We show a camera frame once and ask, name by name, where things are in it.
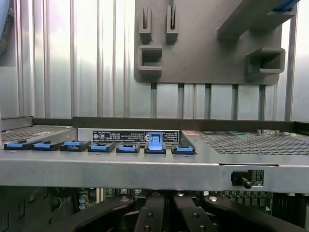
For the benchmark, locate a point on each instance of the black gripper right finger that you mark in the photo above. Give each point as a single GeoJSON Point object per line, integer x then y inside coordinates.
{"type": "Point", "coordinates": [193, 217]}

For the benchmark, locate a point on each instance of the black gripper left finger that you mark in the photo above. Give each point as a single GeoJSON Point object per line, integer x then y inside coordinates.
{"type": "Point", "coordinates": [149, 217]}

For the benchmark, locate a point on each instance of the green motherboard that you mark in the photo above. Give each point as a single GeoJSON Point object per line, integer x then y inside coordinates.
{"type": "Point", "coordinates": [241, 198]}

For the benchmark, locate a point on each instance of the open black PC case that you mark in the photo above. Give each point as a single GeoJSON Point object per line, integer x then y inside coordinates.
{"type": "Point", "coordinates": [120, 174]}

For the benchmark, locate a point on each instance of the blue card retention clip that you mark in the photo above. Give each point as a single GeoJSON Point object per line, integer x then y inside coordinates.
{"type": "Point", "coordinates": [183, 149]}
{"type": "Point", "coordinates": [155, 142]}
{"type": "Point", "coordinates": [44, 145]}
{"type": "Point", "coordinates": [101, 147]}
{"type": "Point", "coordinates": [73, 145]}
{"type": "Point", "coordinates": [15, 145]}
{"type": "Point", "coordinates": [128, 148]}

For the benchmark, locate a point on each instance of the grey parts rack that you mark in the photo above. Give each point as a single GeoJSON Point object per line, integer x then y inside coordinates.
{"type": "Point", "coordinates": [205, 48]}

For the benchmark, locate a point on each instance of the hard disk in blue caddy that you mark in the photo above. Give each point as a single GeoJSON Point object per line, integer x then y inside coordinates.
{"type": "Point", "coordinates": [285, 4]}

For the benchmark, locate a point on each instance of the black intrusion switch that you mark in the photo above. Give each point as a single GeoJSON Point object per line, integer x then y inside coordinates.
{"type": "Point", "coordinates": [239, 177]}

